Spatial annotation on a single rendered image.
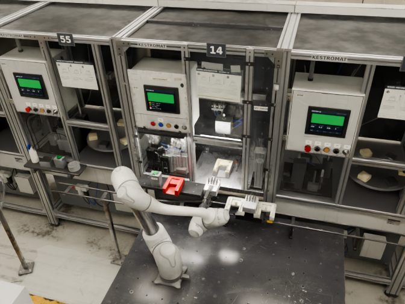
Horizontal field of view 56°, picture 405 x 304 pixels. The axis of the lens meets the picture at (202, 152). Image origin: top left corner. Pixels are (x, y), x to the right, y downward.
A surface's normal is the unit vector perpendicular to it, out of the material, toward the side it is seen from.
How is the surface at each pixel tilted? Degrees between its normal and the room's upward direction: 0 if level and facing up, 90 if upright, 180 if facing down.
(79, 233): 0
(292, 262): 0
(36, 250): 0
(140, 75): 90
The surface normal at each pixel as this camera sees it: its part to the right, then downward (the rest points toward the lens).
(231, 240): -0.04, -0.81
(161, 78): -0.27, 0.57
